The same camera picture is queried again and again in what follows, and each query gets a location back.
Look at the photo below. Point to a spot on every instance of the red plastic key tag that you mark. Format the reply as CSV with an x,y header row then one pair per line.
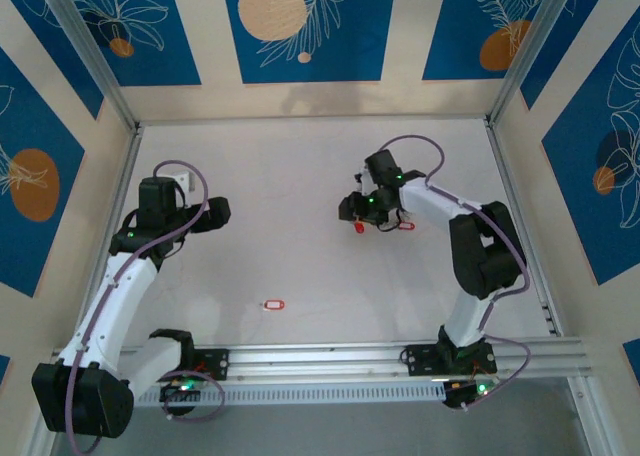
x,y
406,224
359,228
274,304

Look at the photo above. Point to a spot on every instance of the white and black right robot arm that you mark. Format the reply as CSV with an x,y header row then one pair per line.
x,y
430,203

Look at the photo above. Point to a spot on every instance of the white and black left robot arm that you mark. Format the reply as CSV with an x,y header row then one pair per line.
x,y
125,286

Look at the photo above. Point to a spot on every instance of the aluminium table side rail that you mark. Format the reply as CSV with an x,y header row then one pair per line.
x,y
510,176
120,186

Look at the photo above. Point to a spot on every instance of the aluminium frame post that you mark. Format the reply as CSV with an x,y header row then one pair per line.
x,y
92,51
582,416
531,51

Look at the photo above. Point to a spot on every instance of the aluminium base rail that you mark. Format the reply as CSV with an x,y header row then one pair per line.
x,y
325,358

